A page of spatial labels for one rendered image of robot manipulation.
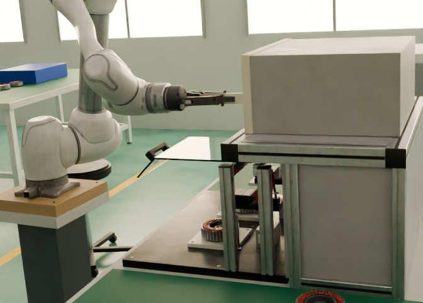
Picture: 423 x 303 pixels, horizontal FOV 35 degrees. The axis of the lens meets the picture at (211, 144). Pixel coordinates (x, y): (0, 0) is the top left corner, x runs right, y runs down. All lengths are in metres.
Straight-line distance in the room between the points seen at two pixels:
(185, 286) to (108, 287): 0.20
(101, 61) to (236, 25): 5.05
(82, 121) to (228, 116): 4.55
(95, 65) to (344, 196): 0.73
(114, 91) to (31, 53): 6.17
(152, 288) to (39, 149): 0.89
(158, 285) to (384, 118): 0.71
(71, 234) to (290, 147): 1.20
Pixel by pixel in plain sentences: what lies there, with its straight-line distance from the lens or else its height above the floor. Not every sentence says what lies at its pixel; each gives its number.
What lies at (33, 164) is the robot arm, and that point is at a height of 0.91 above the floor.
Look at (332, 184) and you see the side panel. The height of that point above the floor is 1.02.
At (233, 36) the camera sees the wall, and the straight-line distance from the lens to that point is 6.83.
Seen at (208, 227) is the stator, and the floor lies 0.82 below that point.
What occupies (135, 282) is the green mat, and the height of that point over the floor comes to 0.75.
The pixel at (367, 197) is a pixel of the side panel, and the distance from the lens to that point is 1.60.
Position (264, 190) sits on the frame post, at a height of 0.99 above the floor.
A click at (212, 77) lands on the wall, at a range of 6.96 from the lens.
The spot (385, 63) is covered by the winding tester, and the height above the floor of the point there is 1.29.
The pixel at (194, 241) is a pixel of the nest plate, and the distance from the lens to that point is 1.94.
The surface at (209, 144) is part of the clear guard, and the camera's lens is 1.85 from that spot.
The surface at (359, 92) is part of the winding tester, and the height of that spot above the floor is 1.22.
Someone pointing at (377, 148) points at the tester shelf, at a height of 1.11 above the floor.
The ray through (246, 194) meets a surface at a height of 0.92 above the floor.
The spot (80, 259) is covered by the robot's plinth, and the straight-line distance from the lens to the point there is 2.63.
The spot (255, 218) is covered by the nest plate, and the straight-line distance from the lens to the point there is 2.10.
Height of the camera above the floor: 1.50
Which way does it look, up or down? 13 degrees down
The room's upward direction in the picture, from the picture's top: 4 degrees counter-clockwise
